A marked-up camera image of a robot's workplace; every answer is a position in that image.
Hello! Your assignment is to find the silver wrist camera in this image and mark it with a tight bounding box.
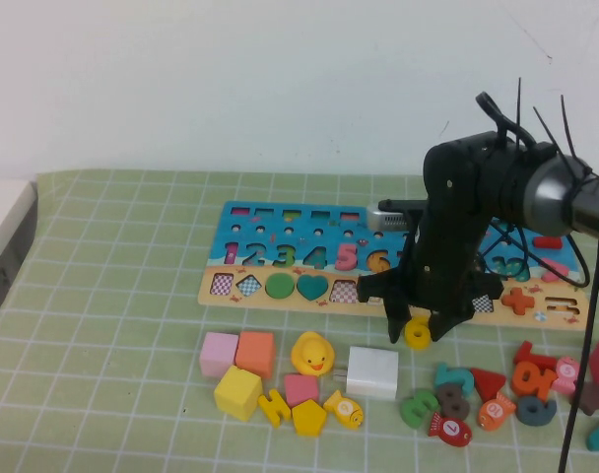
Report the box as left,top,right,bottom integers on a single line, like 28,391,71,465
366,199,427,233

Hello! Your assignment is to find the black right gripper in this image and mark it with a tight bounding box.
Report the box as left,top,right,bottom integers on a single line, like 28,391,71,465
357,206,503,345

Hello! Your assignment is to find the yellow number six piece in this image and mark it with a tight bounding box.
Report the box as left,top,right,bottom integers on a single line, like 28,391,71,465
403,314,433,352

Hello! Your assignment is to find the yellow wooden fish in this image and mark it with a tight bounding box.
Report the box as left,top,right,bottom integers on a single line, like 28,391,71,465
322,388,365,430

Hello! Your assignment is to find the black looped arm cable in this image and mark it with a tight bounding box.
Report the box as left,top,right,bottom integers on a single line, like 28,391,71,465
475,92,537,149

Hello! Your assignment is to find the green number three piece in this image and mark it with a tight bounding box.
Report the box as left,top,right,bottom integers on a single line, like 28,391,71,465
400,387,441,429

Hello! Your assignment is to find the orange wooden fish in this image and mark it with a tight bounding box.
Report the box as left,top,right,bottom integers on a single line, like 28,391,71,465
476,391,517,431

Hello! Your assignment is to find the pink wooden fish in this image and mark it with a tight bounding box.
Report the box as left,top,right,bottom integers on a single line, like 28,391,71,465
550,355,584,394

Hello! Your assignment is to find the red number one piece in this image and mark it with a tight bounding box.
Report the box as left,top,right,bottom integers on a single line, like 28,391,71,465
512,340,557,371

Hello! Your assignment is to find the orange number ten piece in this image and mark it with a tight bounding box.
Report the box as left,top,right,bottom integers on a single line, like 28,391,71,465
509,360,558,400

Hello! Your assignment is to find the blue wooden number puzzle board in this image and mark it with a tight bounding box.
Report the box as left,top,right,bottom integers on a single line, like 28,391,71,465
196,200,594,331

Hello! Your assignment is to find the yellow pentagon puzzle piece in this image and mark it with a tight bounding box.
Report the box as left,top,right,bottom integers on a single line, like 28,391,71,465
291,397,329,438

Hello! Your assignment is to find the red triangle puzzle piece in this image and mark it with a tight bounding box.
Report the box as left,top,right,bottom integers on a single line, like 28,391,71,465
469,367,507,403

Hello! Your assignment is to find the pink number five piece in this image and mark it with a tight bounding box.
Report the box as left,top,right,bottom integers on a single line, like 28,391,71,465
334,243,361,272

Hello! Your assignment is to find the brown number eight piece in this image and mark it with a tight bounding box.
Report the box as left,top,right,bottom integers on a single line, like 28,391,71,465
435,382,471,420

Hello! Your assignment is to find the white power adapter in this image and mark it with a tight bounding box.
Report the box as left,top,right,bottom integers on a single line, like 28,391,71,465
333,345,400,401

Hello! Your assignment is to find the teal number two piece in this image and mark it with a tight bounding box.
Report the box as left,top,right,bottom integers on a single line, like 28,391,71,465
433,363,476,399

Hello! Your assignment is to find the pink trapezoid puzzle piece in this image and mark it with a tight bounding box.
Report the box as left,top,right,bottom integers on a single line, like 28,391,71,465
283,372,321,408

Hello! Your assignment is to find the orange foam cube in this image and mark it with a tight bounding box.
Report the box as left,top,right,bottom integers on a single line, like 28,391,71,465
234,329,278,380

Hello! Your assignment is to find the black zip tie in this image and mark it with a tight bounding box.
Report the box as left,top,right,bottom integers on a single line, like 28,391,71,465
560,95,594,181
515,77,523,149
532,105,565,154

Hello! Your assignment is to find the yellow letter piece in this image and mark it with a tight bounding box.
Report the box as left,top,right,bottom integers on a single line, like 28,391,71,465
257,387,294,429

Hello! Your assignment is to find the grey number nine piece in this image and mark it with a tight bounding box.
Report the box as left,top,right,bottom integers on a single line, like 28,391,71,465
514,395,558,428

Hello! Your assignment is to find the pink greater-than sign piece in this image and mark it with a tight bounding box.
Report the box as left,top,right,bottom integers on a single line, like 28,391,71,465
540,260,569,284

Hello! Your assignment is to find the yellow rubber duck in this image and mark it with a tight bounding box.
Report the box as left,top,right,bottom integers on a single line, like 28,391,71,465
291,330,337,378

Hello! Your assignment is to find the pink wooden cube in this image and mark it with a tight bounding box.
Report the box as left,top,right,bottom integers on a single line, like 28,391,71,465
199,331,241,378

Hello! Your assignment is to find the yellow wooden cube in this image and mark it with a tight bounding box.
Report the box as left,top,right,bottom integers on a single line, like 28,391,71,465
214,364,265,423

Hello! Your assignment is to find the red wooden fish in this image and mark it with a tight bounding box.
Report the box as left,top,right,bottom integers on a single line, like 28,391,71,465
427,411,473,448

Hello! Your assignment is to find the green checkered tablecloth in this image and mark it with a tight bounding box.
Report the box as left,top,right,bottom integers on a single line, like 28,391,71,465
0,169,599,473

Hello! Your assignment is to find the brown star puzzle piece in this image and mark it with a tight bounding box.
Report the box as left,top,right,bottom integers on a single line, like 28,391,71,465
568,379,599,418

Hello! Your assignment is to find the green circle puzzle piece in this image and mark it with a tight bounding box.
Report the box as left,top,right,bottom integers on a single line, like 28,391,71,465
264,272,297,301

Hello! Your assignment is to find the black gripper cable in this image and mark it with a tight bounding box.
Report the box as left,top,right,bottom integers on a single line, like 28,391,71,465
479,219,591,290

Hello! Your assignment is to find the teal heart puzzle piece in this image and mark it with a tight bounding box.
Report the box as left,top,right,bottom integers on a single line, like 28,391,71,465
296,273,329,302

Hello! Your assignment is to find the black hanging cable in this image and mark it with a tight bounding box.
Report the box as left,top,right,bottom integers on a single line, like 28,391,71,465
557,239,599,473

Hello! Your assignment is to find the orange plus sign piece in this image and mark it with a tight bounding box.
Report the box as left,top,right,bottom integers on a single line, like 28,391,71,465
500,287,536,316

